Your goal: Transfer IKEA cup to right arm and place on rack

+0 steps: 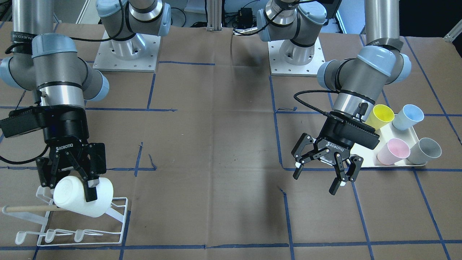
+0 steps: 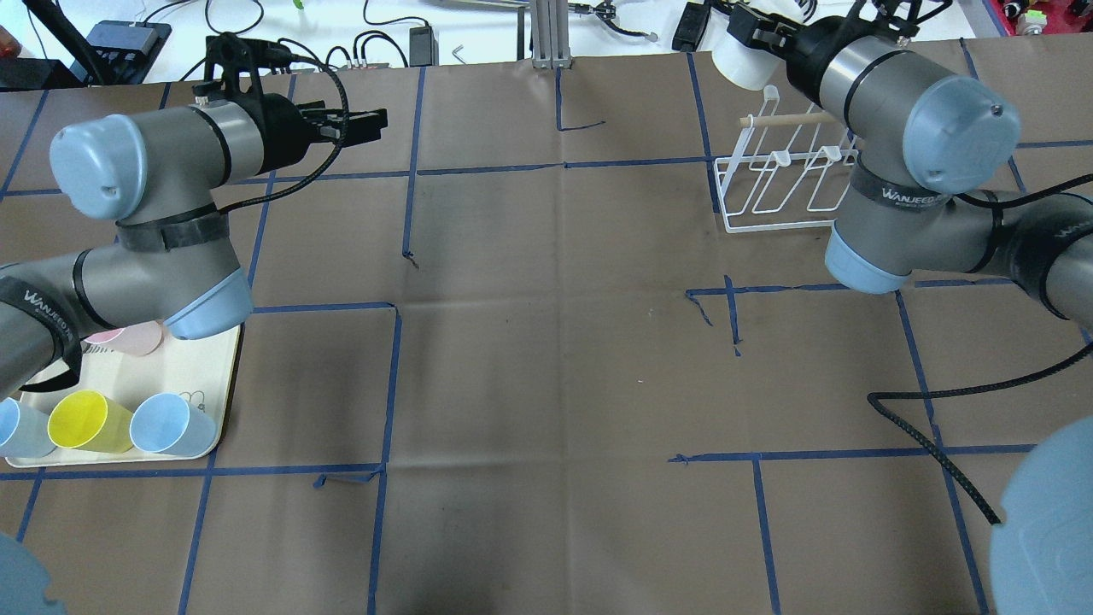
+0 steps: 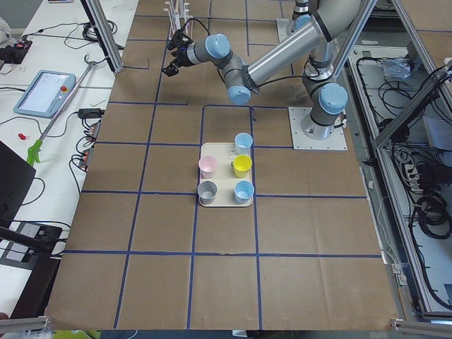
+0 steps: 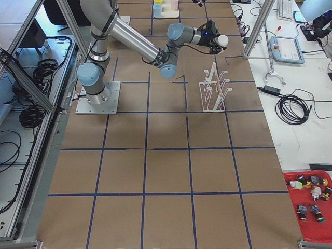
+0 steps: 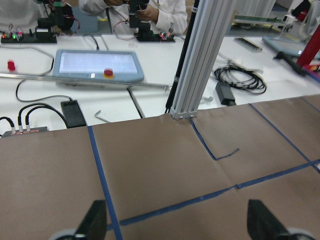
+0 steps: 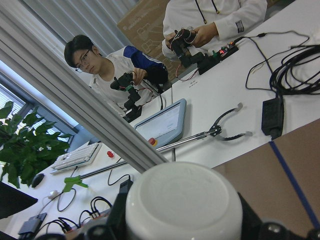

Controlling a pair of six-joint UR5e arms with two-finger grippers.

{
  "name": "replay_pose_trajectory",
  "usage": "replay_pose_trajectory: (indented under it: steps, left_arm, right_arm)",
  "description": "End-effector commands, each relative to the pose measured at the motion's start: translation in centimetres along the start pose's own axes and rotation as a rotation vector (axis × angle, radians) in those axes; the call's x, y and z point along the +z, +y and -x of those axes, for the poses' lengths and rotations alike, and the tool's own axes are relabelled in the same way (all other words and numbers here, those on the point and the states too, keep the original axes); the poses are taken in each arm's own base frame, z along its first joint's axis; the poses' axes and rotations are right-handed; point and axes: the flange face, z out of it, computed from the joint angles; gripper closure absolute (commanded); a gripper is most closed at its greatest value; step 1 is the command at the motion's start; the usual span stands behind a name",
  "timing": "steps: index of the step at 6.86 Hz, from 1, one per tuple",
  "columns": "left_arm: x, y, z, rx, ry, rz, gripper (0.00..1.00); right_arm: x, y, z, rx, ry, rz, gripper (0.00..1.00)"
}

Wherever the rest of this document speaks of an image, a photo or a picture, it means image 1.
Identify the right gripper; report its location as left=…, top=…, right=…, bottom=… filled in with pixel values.
left=36, top=138, right=106, bottom=202

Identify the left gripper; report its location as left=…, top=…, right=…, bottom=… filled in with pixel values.
left=291, top=113, right=380, bottom=195

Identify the white ikea cup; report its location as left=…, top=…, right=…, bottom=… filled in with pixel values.
left=53, top=175, right=114, bottom=218

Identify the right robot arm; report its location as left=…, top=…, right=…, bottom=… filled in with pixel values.
left=1, top=0, right=109, bottom=191

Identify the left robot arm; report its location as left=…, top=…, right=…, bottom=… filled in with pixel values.
left=253, top=0, right=411, bottom=195

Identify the pink cup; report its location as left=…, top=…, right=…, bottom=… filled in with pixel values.
left=376, top=138, right=410, bottom=165

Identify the yellow cup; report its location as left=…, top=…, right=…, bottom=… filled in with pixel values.
left=365, top=104, right=395, bottom=130

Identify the light blue cup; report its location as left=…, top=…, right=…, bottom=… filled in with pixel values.
left=392, top=104, right=424, bottom=131

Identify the grey cup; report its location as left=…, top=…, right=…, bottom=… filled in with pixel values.
left=407, top=138, right=442, bottom=165

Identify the cream tray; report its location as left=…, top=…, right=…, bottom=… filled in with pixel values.
left=351, top=123, right=427, bottom=168

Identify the white wire cup rack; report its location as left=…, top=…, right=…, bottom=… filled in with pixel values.
left=2, top=186, right=128, bottom=247

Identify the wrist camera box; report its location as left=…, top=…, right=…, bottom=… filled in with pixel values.
left=0, top=107, right=46, bottom=138

